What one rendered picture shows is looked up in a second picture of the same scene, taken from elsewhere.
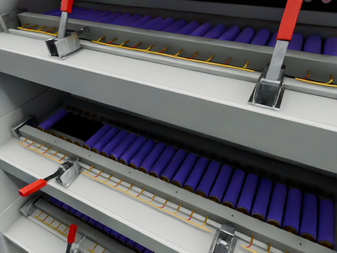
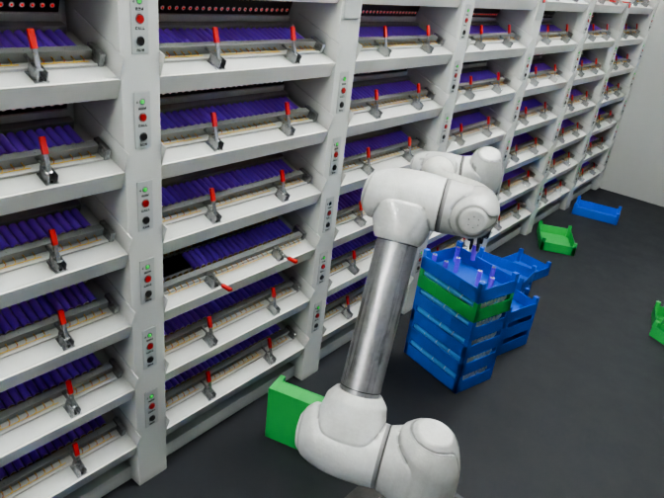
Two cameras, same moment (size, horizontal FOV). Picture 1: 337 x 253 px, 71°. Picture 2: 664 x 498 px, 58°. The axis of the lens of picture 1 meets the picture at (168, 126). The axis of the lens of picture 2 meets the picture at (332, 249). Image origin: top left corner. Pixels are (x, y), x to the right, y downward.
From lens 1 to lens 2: 1.66 m
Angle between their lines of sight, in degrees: 70
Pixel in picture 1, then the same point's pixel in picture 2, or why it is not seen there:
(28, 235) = (177, 359)
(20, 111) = not seen: hidden behind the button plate
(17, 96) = not seen: hidden behind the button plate
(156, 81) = (258, 209)
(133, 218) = (251, 272)
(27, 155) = (180, 295)
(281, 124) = (290, 204)
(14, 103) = not seen: hidden behind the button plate
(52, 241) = (190, 348)
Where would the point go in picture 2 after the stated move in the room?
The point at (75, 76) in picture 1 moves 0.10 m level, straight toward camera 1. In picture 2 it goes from (228, 225) to (265, 227)
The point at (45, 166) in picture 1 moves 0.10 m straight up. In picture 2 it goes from (197, 290) to (197, 258)
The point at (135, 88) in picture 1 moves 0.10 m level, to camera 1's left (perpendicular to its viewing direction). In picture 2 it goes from (253, 215) to (239, 228)
